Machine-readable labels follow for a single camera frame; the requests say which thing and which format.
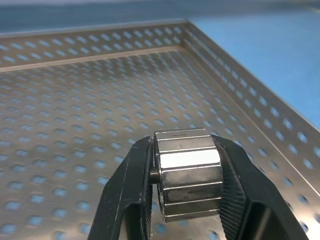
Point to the perforated metal tray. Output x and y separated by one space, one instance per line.
75 100

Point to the metal fitting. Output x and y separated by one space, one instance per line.
190 175

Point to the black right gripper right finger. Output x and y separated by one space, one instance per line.
250 200

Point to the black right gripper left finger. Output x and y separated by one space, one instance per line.
125 180

